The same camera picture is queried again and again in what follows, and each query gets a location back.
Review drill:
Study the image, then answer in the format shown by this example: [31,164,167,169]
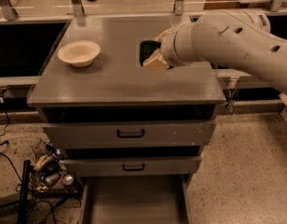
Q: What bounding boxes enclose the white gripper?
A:
[143,22,199,71]

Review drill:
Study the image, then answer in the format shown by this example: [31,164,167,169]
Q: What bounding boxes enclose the green sponge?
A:
[140,40,161,66]

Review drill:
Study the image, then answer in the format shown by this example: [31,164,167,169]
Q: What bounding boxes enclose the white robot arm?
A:
[141,10,287,96]

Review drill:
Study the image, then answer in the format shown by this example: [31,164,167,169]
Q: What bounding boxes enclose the grey drawer cabinet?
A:
[26,14,226,179]

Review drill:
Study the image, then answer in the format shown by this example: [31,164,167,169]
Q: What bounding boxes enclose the grey top drawer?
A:
[43,120,216,149]

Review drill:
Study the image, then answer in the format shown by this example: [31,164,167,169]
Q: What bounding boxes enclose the grey drawer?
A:
[64,156,202,176]
[43,120,216,149]
[78,175,192,224]

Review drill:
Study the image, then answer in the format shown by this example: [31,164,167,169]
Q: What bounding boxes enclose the grey middle drawer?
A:
[64,156,202,176]

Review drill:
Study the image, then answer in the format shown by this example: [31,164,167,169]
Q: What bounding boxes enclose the grey bottom drawer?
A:
[78,175,192,224]

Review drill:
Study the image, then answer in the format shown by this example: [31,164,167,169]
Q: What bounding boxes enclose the white bowl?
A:
[58,40,101,67]

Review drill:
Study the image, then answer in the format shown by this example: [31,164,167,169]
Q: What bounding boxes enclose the silver can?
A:
[62,175,74,186]

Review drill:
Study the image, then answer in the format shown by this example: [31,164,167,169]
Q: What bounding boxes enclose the black top drawer handle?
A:
[116,129,145,138]

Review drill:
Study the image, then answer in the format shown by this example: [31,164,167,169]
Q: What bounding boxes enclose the black drawer handle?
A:
[116,129,145,138]
[122,163,145,172]

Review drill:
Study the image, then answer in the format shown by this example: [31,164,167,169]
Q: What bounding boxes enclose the black middle drawer handle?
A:
[122,163,145,172]

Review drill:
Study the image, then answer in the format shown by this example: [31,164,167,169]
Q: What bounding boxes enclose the metal railing frame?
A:
[0,0,287,117]

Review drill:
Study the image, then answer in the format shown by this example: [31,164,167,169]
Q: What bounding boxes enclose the black stand post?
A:
[17,160,31,224]

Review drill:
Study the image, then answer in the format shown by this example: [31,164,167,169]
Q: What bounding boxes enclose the black floor cables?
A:
[0,91,79,224]

